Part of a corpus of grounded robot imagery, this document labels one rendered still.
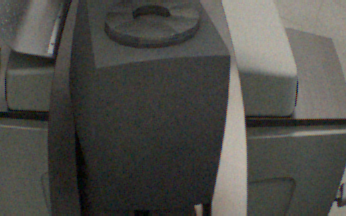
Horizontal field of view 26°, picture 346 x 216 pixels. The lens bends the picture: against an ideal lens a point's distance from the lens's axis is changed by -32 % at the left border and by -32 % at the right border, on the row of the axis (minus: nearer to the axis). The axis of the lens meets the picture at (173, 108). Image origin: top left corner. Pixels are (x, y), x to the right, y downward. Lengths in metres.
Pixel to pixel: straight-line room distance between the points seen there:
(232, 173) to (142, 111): 0.18
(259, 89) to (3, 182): 0.52
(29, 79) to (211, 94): 0.53
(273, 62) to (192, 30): 0.51
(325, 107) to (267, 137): 0.14
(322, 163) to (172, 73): 0.68
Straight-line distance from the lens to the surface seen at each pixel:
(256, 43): 1.42
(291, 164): 1.49
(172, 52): 0.87
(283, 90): 1.40
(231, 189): 1.02
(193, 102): 0.90
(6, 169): 1.52
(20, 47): 1.33
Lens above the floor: 1.67
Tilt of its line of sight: 39 degrees down
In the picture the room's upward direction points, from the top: 4 degrees clockwise
